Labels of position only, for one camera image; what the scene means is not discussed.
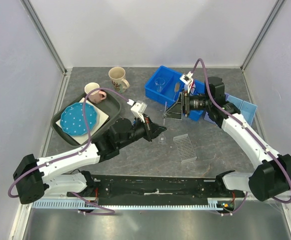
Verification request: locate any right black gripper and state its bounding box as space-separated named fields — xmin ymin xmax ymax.
xmin=162 ymin=89 xmax=212 ymax=120

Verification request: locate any clear glass beaker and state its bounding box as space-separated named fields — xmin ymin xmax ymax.
xmin=154 ymin=77 xmax=166 ymax=93

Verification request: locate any glass stirring rod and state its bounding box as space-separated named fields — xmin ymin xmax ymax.
xmin=163 ymin=101 xmax=167 ymax=126

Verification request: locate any clear well plate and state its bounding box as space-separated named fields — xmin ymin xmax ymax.
xmin=173 ymin=134 xmax=197 ymax=164

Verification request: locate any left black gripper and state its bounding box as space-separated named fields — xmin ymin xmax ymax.
xmin=118 ymin=113 xmax=167 ymax=149

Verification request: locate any slotted cable duct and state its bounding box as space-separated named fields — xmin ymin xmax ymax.
xmin=32 ymin=198 xmax=223 ymax=211

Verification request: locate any dark green tray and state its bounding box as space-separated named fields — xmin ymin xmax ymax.
xmin=50 ymin=93 xmax=122 ymax=146

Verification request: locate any light blue bin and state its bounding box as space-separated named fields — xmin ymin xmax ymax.
xmin=240 ymin=101 xmax=258 ymax=126
xmin=225 ymin=95 xmax=243 ymax=114

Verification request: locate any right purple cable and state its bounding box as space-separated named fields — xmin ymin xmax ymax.
xmin=191 ymin=58 xmax=291 ymax=216

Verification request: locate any small watch glass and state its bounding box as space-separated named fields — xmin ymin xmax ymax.
xmin=158 ymin=134 xmax=167 ymax=145

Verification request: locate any blue polka dot plate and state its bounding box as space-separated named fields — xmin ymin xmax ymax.
xmin=59 ymin=102 xmax=98 ymax=137

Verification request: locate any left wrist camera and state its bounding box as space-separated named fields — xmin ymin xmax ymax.
xmin=127 ymin=99 xmax=148 ymax=123

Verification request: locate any purple cable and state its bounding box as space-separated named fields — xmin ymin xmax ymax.
xmin=191 ymin=58 xmax=291 ymax=216
xmin=7 ymin=87 xmax=136 ymax=216

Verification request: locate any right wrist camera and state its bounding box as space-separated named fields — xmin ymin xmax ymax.
xmin=180 ymin=71 xmax=195 ymax=94

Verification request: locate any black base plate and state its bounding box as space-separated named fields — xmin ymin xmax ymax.
xmin=78 ymin=175 xmax=245 ymax=200

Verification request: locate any tan bristle tube brush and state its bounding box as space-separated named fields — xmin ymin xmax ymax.
xmin=173 ymin=82 xmax=181 ymax=101

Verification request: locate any beige floral mug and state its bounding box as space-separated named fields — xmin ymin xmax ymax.
xmin=108 ymin=66 xmax=130 ymax=93

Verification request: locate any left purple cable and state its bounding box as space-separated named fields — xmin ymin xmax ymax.
xmin=7 ymin=87 xmax=136 ymax=216

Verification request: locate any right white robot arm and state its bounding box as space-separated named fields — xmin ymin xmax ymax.
xmin=164 ymin=74 xmax=291 ymax=202

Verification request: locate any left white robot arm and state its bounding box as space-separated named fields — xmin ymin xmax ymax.
xmin=8 ymin=115 xmax=167 ymax=205

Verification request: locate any blue divided storage bin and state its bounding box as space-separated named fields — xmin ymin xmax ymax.
xmin=144 ymin=65 xmax=211 ymax=121

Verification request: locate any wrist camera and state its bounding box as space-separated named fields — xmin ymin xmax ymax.
xmin=127 ymin=99 xmax=148 ymax=123
xmin=180 ymin=71 xmax=195 ymax=94

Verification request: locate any pink cream mug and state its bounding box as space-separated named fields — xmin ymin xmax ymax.
xmin=84 ymin=82 xmax=107 ymax=104

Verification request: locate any light blue middle bin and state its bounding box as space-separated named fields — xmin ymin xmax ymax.
xmin=225 ymin=95 xmax=243 ymax=114

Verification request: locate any light blue outer bin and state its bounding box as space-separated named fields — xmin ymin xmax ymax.
xmin=240 ymin=101 xmax=258 ymax=126

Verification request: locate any purple small bin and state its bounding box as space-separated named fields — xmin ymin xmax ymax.
xmin=203 ymin=110 xmax=220 ymax=125

